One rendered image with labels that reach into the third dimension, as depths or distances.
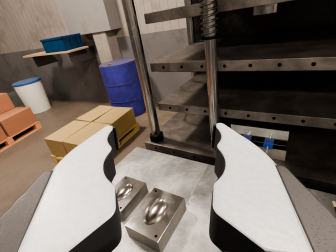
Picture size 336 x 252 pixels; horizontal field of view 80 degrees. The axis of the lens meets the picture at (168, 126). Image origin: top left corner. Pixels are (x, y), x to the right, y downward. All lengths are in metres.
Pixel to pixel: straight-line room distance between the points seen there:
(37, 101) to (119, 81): 2.53
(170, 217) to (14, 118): 3.82
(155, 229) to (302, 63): 0.84
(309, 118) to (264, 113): 0.18
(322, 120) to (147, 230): 0.84
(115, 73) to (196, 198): 2.82
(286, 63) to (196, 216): 0.72
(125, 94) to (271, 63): 2.85
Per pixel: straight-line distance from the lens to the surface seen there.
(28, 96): 5.47
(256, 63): 1.00
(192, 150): 1.24
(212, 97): 1.05
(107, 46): 3.98
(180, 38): 3.52
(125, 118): 2.97
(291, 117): 1.07
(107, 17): 3.83
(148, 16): 1.21
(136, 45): 1.17
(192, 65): 1.09
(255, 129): 1.11
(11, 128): 4.34
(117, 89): 3.54
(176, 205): 0.84
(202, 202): 0.93
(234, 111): 1.10
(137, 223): 0.83
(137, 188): 0.96
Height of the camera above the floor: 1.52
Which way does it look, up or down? 28 degrees down
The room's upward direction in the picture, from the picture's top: 10 degrees counter-clockwise
